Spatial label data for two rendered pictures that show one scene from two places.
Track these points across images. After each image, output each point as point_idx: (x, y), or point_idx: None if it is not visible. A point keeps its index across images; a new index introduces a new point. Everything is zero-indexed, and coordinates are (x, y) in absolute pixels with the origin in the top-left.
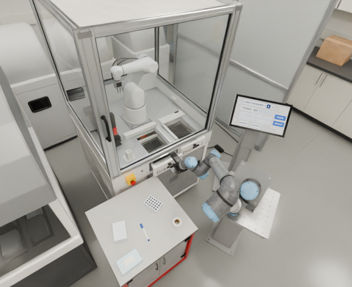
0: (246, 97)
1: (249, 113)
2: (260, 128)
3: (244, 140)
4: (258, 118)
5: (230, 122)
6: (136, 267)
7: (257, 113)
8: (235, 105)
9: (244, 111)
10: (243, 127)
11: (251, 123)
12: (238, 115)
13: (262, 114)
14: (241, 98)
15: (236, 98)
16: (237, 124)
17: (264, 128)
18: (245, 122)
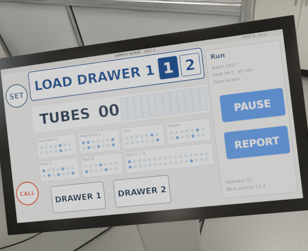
0: (41, 62)
1: (87, 137)
2: (169, 198)
3: (152, 236)
4: (140, 149)
5: (12, 213)
6: None
7: (126, 120)
8: (4, 121)
9: (59, 137)
10: (83, 222)
11: (115, 185)
12: (38, 164)
13: (154, 117)
14: (18, 76)
15: None
16: (50, 217)
17: (192, 190)
18: (85, 191)
